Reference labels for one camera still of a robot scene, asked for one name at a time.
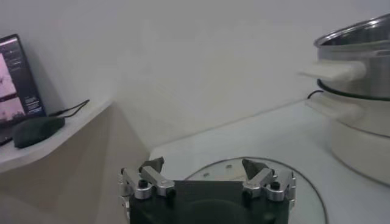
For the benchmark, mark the round glass pot lid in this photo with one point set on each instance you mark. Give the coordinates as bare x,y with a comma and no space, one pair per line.
304,201

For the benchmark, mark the black computer mouse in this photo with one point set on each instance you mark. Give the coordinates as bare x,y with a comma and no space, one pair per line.
36,131

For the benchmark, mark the cream electric cooker pot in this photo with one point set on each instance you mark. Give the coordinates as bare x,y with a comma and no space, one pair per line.
359,146

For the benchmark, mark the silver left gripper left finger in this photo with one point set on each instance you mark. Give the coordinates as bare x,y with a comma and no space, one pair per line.
158,182

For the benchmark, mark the white side table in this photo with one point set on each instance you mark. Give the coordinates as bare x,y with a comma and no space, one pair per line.
76,182

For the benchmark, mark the black laptop computer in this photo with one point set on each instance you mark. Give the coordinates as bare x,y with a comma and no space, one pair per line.
15,79

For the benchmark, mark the stainless steel steamer basket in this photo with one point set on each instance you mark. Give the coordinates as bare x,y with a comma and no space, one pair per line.
374,73

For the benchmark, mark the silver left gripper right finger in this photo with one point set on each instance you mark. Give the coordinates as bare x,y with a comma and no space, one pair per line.
259,182

